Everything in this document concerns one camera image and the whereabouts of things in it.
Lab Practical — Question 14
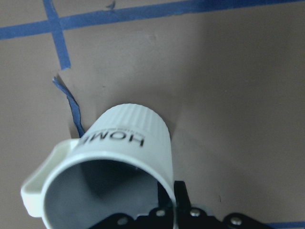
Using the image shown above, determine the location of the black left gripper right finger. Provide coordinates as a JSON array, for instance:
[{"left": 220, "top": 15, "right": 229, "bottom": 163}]
[{"left": 173, "top": 180, "right": 275, "bottom": 229}]

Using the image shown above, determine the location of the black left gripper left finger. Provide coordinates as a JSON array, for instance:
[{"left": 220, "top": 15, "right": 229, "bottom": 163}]
[{"left": 91, "top": 183, "right": 174, "bottom": 229}]

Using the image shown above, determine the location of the white ribbed mug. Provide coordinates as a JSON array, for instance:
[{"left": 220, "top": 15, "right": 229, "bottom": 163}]
[{"left": 20, "top": 104, "right": 176, "bottom": 229}]

